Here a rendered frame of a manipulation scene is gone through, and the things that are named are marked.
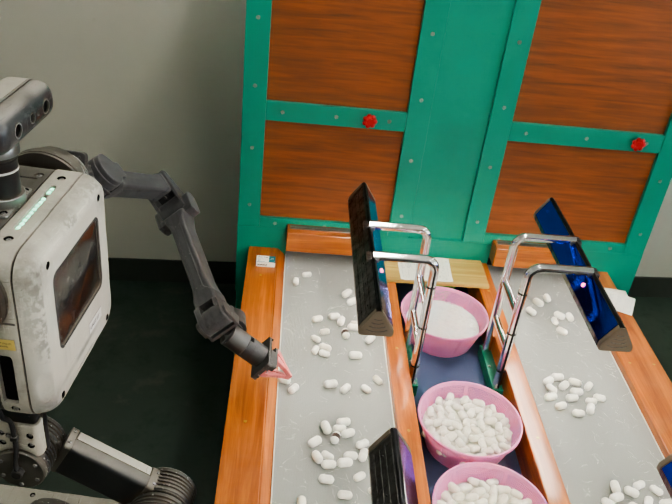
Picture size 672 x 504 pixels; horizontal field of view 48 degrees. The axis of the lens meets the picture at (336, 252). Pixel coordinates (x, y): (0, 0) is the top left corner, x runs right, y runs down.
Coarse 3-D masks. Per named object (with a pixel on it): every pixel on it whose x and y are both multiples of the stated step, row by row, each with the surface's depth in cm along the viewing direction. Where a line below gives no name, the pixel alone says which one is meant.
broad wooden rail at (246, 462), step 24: (264, 288) 230; (264, 312) 220; (264, 336) 211; (240, 360) 201; (240, 384) 194; (264, 384) 195; (240, 408) 187; (264, 408) 187; (240, 432) 180; (264, 432) 181; (240, 456) 174; (264, 456) 175; (240, 480) 168; (264, 480) 170
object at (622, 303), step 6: (606, 288) 249; (612, 294) 247; (618, 294) 247; (624, 294) 248; (612, 300) 244; (618, 300) 244; (624, 300) 244; (630, 300) 245; (618, 306) 241; (624, 306) 241; (630, 306) 242; (624, 312) 239; (630, 312) 239
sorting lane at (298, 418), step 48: (288, 288) 236; (336, 288) 238; (288, 336) 216; (336, 336) 218; (288, 384) 199; (384, 384) 203; (288, 432) 185; (384, 432) 188; (288, 480) 172; (336, 480) 174
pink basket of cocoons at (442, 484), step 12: (456, 468) 177; (468, 468) 179; (480, 468) 179; (492, 468) 179; (504, 468) 178; (444, 480) 175; (456, 480) 178; (504, 480) 179; (516, 480) 177; (528, 480) 176; (528, 492) 175
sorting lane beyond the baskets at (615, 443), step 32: (512, 288) 249; (544, 288) 251; (544, 320) 235; (576, 320) 237; (544, 352) 222; (576, 352) 223; (608, 352) 225; (608, 384) 212; (544, 416) 199; (608, 416) 201; (640, 416) 203; (576, 448) 190; (608, 448) 191; (640, 448) 193; (576, 480) 181; (608, 480) 182
